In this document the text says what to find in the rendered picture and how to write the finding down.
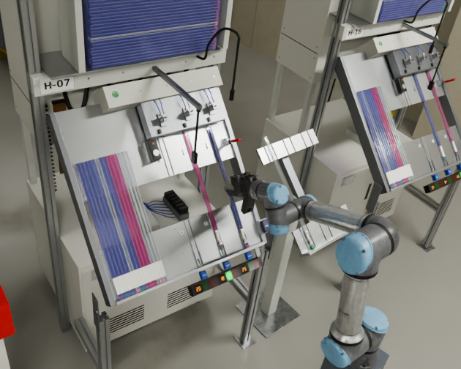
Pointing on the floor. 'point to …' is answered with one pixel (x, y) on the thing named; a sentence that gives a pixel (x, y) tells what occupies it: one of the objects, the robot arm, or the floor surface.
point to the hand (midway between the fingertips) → (228, 188)
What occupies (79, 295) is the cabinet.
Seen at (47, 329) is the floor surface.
